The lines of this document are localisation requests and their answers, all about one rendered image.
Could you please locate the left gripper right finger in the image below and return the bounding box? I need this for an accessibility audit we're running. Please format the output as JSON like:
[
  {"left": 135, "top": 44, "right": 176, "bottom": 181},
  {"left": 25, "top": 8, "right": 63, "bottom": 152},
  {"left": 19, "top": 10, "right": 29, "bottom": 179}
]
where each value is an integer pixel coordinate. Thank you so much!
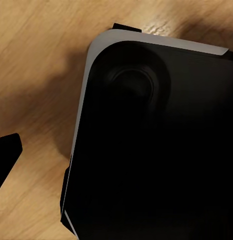
[{"left": 220, "top": 133, "right": 233, "bottom": 168}]

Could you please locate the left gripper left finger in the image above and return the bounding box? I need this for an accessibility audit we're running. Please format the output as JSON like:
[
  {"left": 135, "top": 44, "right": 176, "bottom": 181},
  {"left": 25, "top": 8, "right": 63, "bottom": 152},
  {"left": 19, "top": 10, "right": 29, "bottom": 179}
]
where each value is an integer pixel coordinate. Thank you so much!
[{"left": 0, "top": 133, "right": 23, "bottom": 188}]

